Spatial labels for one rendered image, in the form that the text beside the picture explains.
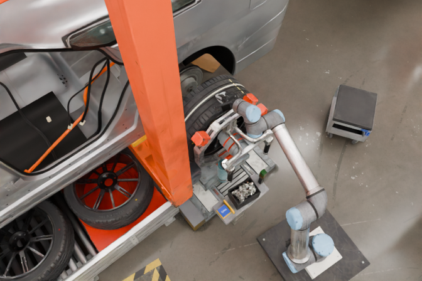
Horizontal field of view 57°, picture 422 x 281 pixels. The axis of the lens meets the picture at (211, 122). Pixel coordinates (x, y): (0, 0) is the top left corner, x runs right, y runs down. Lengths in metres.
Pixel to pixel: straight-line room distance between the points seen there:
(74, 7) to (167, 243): 2.06
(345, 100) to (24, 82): 2.67
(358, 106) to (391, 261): 1.32
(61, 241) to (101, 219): 0.30
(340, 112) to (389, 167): 0.70
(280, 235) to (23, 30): 2.21
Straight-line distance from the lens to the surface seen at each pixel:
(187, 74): 2.87
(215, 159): 2.88
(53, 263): 3.00
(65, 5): 2.07
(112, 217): 2.96
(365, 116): 3.66
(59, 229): 3.04
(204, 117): 2.46
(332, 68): 4.32
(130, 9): 1.21
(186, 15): 2.30
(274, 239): 3.08
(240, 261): 3.33
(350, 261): 3.18
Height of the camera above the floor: 3.27
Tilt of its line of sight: 60 degrees down
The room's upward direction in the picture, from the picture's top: straight up
